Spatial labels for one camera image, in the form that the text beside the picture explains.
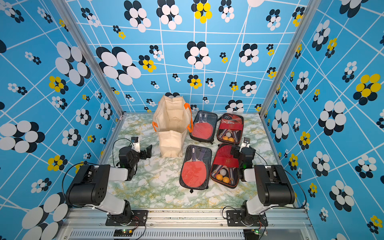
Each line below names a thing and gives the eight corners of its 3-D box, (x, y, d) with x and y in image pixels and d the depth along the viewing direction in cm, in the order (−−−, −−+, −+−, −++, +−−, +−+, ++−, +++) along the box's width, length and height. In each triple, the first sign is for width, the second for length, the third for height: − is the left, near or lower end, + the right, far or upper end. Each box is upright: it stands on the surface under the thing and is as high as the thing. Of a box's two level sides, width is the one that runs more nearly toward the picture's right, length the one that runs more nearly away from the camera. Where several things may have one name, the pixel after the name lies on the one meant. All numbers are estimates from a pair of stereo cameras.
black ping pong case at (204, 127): (188, 139, 106) (188, 137, 103) (196, 112, 123) (196, 110, 121) (213, 143, 103) (214, 141, 101) (218, 115, 120) (218, 113, 118)
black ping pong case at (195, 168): (177, 190, 84) (177, 188, 82) (186, 146, 103) (185, 144, 100) (208, 194, 83) (208, 192, 81) (211, 149, 101) (211, 146, 99)
